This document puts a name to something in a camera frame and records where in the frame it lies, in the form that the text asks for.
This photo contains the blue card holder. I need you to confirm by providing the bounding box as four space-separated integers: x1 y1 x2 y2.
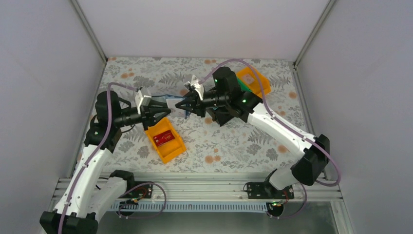
152 94 190 119

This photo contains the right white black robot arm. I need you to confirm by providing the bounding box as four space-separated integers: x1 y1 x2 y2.
175 67 329 190

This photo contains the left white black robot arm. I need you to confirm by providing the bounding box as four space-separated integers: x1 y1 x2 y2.
39 90 171 234

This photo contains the red VIP card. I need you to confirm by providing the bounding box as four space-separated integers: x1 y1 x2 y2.
153 130 175 147

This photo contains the card in far orange bin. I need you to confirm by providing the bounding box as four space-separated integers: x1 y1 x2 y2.
241 74 255 85

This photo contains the black bin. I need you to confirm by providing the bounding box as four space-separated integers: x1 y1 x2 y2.
206 107 247 126

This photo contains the near orange bin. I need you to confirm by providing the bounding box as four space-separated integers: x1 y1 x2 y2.
145 117 187 164

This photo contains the orange bin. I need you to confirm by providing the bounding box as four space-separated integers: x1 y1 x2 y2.
235 67 271 98
145 117 187 164

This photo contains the floral table mat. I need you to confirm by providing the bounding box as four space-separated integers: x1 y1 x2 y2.
99 57 306 174

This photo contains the green bin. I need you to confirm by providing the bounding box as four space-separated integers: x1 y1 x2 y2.
237 78 254 93

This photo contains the far orange bin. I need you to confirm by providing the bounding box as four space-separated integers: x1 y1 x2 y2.
235 67 271 98

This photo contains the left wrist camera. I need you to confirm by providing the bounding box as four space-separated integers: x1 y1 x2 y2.
134 87 152 115

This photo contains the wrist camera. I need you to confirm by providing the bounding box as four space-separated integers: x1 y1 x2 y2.
184 75 205 101
134 87 152 115

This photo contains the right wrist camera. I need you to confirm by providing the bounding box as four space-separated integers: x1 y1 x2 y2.
184 75 205 101

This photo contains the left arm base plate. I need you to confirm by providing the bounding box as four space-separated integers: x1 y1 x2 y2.
119 181 153 199

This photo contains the aluminium rail frame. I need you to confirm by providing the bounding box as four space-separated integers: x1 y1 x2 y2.
51 173 343 202

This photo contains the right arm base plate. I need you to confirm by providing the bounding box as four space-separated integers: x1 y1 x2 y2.
243 182 295 199

